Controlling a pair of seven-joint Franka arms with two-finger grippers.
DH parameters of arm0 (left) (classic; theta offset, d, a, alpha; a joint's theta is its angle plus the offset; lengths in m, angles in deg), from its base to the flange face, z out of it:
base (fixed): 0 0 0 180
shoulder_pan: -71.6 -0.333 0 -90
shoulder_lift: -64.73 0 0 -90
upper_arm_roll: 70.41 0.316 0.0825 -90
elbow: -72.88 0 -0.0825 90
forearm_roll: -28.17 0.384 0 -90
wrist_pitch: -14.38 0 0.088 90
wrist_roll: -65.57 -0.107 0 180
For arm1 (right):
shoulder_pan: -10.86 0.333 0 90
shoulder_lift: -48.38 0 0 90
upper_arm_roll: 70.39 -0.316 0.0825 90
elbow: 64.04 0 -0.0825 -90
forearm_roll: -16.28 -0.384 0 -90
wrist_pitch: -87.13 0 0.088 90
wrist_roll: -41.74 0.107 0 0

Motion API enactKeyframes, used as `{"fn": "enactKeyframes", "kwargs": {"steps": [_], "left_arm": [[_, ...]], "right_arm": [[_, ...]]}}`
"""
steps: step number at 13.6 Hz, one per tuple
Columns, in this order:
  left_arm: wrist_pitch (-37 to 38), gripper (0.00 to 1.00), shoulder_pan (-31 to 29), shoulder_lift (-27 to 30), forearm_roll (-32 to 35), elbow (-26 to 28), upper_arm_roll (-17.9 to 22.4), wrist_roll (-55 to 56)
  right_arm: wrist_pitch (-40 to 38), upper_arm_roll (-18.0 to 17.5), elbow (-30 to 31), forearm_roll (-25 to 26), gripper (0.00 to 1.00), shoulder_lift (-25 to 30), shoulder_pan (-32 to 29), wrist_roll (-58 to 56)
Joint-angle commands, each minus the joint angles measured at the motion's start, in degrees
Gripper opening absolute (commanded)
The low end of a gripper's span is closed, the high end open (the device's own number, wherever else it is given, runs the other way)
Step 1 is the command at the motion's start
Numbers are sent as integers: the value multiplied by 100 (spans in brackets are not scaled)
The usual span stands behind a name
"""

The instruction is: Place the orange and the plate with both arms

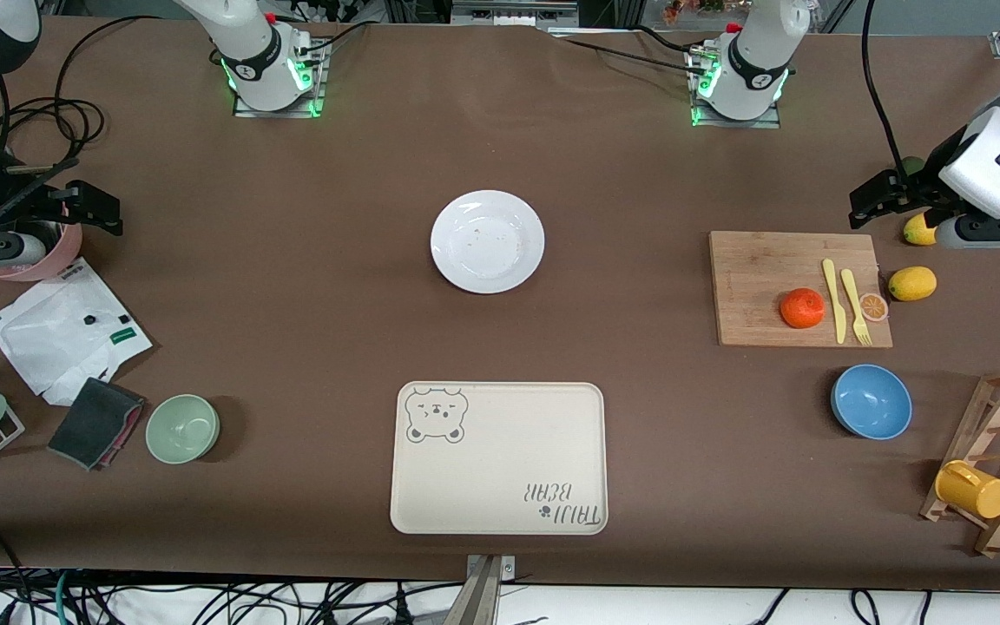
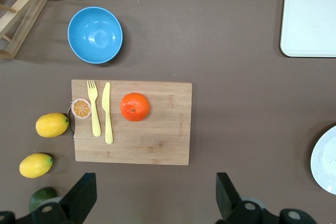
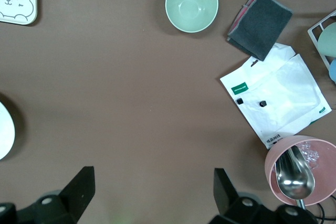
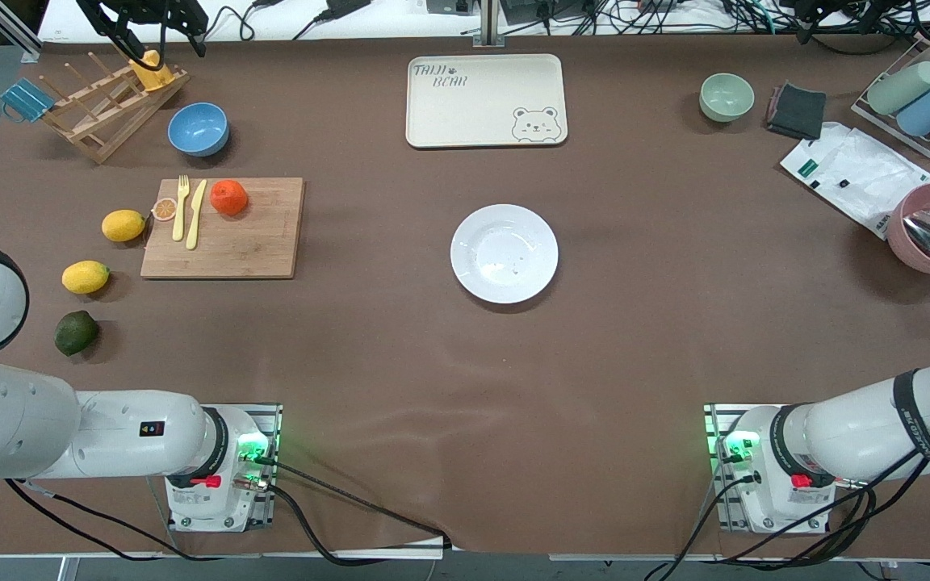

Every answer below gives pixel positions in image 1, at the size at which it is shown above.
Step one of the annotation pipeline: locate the orange fruit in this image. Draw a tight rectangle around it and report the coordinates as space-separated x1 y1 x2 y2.
780 288 826 330

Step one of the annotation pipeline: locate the white round plate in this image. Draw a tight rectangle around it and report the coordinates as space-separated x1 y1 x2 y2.
431 190 546 294

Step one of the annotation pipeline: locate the yellow lemon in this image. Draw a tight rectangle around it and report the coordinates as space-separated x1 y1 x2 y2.
903 211 939 247
888 266 938 303

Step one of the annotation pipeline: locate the pink bowl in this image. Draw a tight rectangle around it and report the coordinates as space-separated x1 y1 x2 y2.
0 221 84 282

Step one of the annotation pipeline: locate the yellow plastic fork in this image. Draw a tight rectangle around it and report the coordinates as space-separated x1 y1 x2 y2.
840 269 873 346

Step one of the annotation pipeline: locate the yellow plastic knife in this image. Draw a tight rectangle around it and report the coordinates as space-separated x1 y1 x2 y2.
822 259 847 345

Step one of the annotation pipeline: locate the white plastic bag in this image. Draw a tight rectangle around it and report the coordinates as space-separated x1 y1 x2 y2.
0 258 154 407

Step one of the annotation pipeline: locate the wooden cutting board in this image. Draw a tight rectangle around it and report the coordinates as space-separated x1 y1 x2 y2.
709 231 893 349

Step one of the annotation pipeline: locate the blue bowl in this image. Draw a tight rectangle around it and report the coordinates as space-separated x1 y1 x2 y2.
831 364 913 441

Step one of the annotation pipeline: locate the dark grey cloth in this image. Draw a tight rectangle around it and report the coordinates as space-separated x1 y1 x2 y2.
48 377 146 471

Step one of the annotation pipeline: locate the green bowl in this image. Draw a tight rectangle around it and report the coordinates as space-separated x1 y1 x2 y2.
145 394 220 465

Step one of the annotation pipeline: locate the wooden cup rack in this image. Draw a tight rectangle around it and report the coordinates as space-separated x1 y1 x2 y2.
919 367 1000 558

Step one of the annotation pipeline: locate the yellow cup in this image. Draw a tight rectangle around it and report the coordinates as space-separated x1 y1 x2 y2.
935 460 1000 520

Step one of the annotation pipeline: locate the cream bear print tray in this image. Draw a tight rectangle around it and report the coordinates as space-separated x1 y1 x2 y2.
390 381 609 536

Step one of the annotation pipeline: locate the coiled black cable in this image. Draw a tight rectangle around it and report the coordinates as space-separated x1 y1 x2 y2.
0 16 162 174

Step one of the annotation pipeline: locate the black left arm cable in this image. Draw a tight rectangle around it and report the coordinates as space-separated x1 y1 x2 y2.
862 0 909 174

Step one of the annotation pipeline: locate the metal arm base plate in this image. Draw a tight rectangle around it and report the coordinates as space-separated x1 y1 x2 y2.
234 39 329 119
687 45 783 130

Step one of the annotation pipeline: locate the black base cable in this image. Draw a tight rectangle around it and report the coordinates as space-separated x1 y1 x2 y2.
552 24 714 72

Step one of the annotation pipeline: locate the teal cable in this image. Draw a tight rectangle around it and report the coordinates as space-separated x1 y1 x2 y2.
50 569 77 625

